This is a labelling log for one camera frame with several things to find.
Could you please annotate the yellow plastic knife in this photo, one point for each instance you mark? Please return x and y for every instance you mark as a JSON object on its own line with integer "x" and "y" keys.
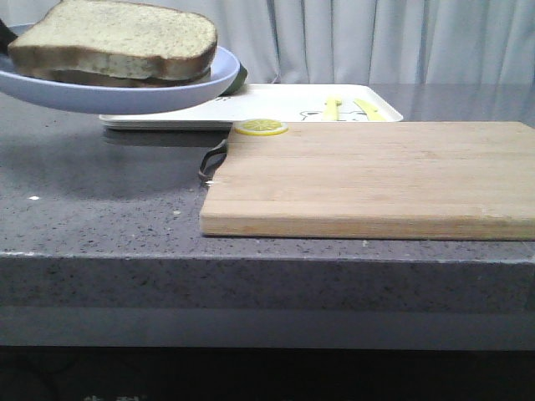
{"x": 368, "y": 111}

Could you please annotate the yellow lemon slice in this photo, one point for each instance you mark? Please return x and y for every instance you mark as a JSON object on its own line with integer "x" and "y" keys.
{"x": 260, "y": 127}

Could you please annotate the white curtain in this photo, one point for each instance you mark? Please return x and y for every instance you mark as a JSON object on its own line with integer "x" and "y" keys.
{"x": 377, "y": 42}

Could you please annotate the light blue round plate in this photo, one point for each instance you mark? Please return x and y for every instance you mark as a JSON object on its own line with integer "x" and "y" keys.
{"x": 116, "y": 100}

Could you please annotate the bread slice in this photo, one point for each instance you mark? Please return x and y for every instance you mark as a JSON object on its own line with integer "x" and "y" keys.
{"x": 84, "y": 78}
{"x": 118, "y": 39}

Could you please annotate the metal cutting board handle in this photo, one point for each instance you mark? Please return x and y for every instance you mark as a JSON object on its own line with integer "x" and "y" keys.
{"x": 212, "y": 159}

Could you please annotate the yellow plastic fork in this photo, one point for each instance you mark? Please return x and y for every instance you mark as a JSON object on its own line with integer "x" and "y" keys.
{"x": 331, "y": 108}

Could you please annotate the green lime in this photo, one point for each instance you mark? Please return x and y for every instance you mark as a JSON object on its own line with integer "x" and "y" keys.
{"x": 238, "y": 82}

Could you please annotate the white rectangular tray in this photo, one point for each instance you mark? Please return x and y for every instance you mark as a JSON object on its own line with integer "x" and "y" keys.
{"x": 285, "y": 102}

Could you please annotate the wooden cutting board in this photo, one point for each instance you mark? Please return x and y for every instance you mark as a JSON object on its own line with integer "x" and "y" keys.
{"x": 377, "y": 180}

